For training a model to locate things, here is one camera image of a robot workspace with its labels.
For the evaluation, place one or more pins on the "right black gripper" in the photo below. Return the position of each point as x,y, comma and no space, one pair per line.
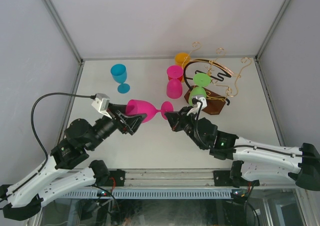
177,119

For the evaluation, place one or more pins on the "grey slotted cable duct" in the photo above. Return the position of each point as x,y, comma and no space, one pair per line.
208,193

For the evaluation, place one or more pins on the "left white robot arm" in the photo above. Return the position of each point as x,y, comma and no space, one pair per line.
45,184

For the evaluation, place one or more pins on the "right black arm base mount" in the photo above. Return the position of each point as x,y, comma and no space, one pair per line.
224,178

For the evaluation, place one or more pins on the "orange plastic wine glass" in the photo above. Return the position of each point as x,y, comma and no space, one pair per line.
181,60

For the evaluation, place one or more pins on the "green plastic wine glass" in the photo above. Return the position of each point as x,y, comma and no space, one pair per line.
201,80

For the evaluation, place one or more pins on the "pink wine glass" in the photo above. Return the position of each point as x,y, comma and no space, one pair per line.
135,107
174,88

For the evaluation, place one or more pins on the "blue plastic wine glass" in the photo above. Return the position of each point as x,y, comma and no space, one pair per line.
119,74

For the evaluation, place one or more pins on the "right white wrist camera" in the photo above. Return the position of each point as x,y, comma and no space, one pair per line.
198,102

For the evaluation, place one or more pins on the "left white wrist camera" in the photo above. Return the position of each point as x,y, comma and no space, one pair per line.
100,104

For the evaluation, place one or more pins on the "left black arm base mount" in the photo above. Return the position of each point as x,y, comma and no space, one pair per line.
116,178

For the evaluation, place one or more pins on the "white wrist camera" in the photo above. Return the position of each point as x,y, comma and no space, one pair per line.
100,104
198,102

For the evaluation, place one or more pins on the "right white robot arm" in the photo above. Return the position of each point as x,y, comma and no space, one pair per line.
251,161

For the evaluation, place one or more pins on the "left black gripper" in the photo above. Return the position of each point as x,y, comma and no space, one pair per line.
132,123

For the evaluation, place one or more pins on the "red plastic wine glass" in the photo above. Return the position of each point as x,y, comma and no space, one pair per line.
176,79

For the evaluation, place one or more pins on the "aluminium front rail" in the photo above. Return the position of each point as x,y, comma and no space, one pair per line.
170,177

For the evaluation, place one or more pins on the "gold wire wine glass rack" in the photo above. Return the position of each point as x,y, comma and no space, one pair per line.
224,81

